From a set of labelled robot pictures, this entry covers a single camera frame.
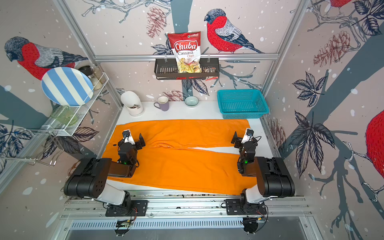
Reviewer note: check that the blue white striped plate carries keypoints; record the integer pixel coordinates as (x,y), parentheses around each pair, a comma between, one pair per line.
(67,87)

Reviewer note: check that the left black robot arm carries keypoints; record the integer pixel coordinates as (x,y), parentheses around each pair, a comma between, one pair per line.
(89,179)

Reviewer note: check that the green glass cup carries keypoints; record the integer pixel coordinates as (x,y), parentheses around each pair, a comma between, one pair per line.
(64,115)

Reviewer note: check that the white wire dish rack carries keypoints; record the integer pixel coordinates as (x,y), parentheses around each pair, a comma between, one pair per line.
(52,126)

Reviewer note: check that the small light green bowl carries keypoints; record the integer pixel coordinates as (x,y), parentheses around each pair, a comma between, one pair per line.
(191,101)

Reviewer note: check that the white tilted container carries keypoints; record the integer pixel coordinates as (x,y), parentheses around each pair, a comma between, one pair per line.
(132,103)

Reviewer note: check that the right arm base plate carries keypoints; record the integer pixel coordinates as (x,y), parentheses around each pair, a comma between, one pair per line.
(234,207)

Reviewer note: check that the teal plastic basket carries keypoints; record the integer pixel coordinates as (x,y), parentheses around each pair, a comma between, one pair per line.
(242,104)

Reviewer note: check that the red cassava chips bag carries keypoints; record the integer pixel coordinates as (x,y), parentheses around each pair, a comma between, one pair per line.
(186,48)

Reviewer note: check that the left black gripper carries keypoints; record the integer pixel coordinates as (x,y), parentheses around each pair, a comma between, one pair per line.
(131,144)

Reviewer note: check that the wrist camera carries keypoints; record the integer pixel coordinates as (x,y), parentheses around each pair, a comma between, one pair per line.
(249,134)
(127,137)

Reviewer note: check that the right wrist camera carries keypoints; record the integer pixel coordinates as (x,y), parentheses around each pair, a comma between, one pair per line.
(249,134)

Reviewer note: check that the dark lid spice jar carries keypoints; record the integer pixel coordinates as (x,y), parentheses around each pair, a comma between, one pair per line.
(87,70)

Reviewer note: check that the purple mug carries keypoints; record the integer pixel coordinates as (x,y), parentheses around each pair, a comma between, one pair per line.
(162,103)

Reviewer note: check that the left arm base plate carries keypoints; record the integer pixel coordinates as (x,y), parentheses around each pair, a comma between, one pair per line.
(136,208)

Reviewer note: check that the black wire wall basket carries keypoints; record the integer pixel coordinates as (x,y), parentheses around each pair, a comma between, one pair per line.
(171,70)

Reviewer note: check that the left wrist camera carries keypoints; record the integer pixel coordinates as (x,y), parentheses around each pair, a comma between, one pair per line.
(127,137)

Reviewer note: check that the orange long pants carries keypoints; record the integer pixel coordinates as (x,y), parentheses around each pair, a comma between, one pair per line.
(179,155)

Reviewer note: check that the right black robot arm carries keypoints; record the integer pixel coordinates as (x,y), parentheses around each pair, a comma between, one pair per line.
(273,178)

